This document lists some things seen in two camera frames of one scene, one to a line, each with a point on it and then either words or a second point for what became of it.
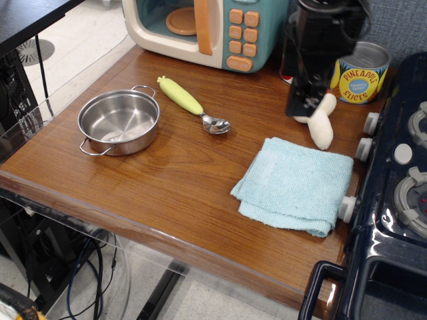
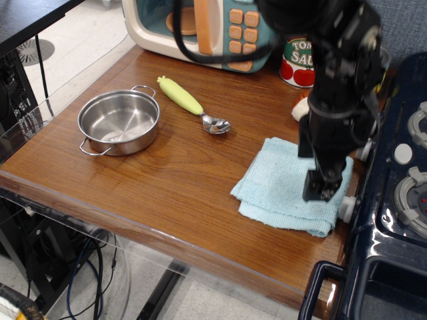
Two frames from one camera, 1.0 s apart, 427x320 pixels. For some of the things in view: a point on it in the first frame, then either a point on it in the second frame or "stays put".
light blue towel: (296, 186) stays put
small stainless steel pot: (119, 123) stays put
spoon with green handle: (175, 93) stays put
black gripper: (317, 33) -> (339, 121)
